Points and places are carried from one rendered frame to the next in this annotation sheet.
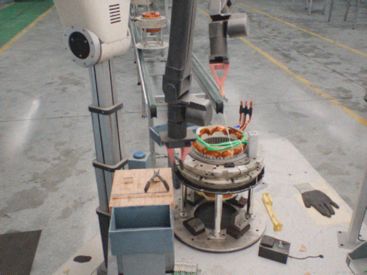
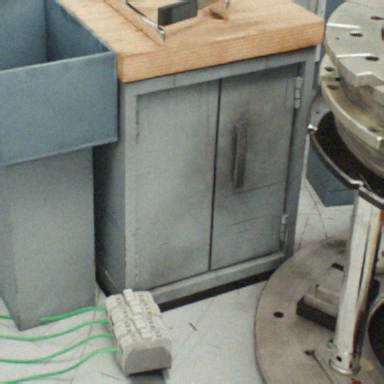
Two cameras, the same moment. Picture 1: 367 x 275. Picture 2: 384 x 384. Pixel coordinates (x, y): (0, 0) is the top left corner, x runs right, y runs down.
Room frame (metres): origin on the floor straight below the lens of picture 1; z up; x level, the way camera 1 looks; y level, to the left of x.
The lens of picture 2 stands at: (0.63, -0.59, 1.35)
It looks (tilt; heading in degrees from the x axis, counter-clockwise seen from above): 29 degrees down; 68
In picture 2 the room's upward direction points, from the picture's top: 1 degrees clockwise
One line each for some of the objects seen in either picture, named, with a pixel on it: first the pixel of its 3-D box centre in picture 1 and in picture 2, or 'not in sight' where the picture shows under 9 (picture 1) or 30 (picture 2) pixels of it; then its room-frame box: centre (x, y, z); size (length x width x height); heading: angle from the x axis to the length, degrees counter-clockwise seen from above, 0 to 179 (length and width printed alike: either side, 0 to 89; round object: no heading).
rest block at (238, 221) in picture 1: (240, 219); not in sight; (1.05, -0.20, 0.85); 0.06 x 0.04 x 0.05; 136
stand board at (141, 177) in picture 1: (142, 188); (177, 14); (0.95, 0.13, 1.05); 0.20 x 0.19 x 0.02; 4
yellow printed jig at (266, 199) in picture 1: (271, 209); not in sight; (1.17, -0.35, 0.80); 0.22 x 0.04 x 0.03; 3
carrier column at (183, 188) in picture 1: (183, 190); not in sight; (1.15, 0.00, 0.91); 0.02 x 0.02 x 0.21
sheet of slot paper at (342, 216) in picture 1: (319, 200); not in sight; (1.24, -0.57, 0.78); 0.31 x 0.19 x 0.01; 9
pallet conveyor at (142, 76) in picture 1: (145, 30); not in sight; (7.21, 0.72, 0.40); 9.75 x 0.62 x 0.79; 9
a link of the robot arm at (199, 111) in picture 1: (190, 101); not in sight; (0.94, -0.02, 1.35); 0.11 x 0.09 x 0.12; 62
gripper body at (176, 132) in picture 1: (177, 129); not in sight; (0.96, 0.02, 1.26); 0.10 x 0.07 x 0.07; 102
